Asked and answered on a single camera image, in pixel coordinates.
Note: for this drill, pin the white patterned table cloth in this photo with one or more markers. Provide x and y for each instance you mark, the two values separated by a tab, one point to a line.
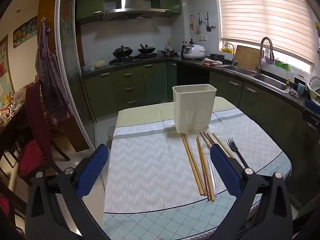
149	169

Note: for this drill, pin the black wok with lid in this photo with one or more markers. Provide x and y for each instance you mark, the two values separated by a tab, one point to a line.
122	52

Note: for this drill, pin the small steel faucet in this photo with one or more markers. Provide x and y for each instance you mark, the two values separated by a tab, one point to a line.
228	47

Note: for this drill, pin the black pan with lid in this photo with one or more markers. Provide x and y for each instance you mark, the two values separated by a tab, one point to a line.
145	49

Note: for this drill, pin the white window blind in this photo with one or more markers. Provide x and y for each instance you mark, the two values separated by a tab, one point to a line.
287	23

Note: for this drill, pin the steel double sink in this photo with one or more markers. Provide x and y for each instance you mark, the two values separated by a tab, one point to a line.
259	77

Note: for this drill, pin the steel range hood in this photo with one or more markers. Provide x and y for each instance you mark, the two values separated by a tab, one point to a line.
133	9

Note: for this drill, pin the clear plastic spoon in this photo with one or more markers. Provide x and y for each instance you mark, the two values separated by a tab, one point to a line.
206	151

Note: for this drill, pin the white rice cooker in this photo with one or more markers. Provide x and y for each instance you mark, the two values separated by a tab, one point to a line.
193	52

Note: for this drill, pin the checkered apron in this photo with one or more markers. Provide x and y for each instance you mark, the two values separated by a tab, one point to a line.
53	92

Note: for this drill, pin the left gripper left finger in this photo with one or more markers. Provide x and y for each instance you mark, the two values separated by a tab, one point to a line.
44	218

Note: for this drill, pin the pink folded towel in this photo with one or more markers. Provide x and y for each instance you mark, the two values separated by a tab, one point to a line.
210	62

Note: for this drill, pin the white plastic utensil holder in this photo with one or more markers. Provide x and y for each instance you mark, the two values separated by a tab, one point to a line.
193	106

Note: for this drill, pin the wooden chopstick red end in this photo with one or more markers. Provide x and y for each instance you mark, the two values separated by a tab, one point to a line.
209	179
205	177

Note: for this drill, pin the black plastic fork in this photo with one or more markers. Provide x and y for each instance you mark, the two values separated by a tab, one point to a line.
234	148

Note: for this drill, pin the wooden cutting board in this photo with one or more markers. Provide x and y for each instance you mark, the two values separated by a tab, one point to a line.
247	57

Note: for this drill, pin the steel kitchen faucet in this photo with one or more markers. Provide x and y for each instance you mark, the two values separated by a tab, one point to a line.
270	57

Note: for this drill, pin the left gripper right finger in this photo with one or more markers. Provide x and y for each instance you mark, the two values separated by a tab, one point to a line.
262	208

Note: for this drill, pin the dark red wooden chair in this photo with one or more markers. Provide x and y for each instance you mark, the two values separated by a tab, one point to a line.
36	155

